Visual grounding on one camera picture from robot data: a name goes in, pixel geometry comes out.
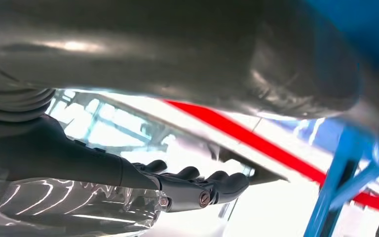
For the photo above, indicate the blue steel shelf rack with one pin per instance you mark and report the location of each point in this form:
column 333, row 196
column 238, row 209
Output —
column 372, row 26

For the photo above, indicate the white car, red stripe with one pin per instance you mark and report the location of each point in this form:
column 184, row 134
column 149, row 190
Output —
column 241, row 130

